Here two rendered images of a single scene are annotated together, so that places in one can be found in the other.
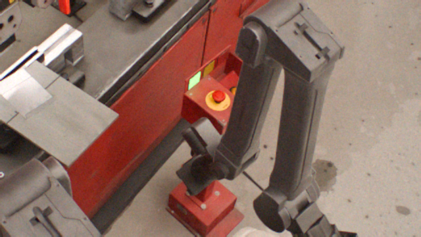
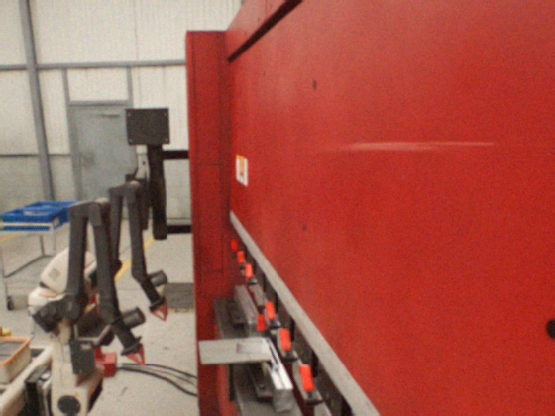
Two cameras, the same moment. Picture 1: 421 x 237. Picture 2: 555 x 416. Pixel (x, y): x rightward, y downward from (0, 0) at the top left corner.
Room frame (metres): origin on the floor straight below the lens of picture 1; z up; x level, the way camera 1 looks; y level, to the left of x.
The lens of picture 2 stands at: (2.20, -0.55, 1.88)
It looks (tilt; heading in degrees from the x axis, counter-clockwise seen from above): 17 degrees down; 149
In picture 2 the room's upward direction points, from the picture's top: 1 degrees counter-clockwise
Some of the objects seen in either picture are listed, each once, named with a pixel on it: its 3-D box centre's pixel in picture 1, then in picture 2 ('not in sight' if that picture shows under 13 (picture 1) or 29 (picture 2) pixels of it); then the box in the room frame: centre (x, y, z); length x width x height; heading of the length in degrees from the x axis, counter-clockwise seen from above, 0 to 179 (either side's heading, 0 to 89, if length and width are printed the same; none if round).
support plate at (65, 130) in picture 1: (50, 111); (233, 350); (0.82, 0.36, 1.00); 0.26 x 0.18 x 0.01; 64
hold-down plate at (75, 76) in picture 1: (39, 106); (257, 377); (0.89, 0.43, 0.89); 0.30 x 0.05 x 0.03; 154
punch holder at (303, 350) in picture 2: not in sight; (316, 362); (1.40, 0.25, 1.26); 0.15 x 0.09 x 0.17; 154
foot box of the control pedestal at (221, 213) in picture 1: (206, 206); not in sight; (1.13, -0.07, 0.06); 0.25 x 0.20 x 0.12; 57
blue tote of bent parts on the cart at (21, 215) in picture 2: not in sight; (34, 219); (-2.78, 0.28, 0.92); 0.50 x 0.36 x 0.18; 53
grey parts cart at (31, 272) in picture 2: not in sight; (48, 256); (-2.91, 0.39, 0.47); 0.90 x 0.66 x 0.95; 143
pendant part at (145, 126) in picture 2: not in sight; (152, 180); (-0.46, 0.61, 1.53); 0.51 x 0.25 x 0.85; 155
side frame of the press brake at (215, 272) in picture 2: not in sight; (263, 246); (0.08, 1.07, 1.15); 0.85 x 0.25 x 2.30; 64
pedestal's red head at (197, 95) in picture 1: (224, 95); not in sight; (1.15, -0.04, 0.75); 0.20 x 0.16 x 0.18; 147
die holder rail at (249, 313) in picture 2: not in sight; (246, 310); (0.38, 0.73, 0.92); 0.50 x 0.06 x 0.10; 154
